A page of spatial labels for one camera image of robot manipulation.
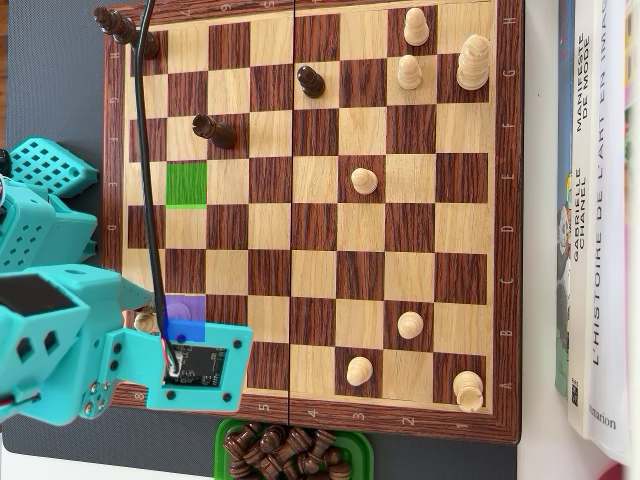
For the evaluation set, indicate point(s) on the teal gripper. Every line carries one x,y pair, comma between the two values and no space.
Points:
98,396

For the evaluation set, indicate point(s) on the white chess queen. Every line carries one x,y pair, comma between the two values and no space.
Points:
181,311

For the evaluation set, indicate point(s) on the pale wooden chess piece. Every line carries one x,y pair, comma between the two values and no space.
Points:
145,322

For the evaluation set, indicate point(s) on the dark brown chess piece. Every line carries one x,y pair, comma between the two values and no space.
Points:
240,470
270,440
333,456
299,437
340,471
271,466
307,464
324,439
236,442

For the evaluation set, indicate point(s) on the dark brown chess rook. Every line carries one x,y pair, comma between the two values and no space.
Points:
217,131

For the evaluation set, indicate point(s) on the white chess pawn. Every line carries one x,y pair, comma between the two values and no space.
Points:
416,27
359,371
410,72
410,325
364,181

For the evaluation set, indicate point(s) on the dark brown chess king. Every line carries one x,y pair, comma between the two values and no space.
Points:
120,27

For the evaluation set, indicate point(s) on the dark brown chess pawn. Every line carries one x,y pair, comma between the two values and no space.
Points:
310,80

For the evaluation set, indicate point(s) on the white chess rook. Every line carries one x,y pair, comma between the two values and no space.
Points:
468,390

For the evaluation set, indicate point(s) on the white chess king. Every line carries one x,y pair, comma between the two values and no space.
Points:
474,62

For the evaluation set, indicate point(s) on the wooden chessboard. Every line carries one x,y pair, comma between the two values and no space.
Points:
315,225

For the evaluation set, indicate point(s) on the green plastic tray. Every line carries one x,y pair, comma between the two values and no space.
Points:
367,450

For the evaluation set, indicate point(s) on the illustrated cartoon book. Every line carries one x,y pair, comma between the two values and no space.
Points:
564,250

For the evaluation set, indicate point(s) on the white Gabrielle Chanel book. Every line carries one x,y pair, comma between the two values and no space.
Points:
580,350

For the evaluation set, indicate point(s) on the white art history book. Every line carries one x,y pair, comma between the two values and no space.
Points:
607,300

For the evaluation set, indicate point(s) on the pink red object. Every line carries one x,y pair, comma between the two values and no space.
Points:
620,475

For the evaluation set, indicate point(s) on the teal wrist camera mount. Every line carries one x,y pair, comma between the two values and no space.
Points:
235,360

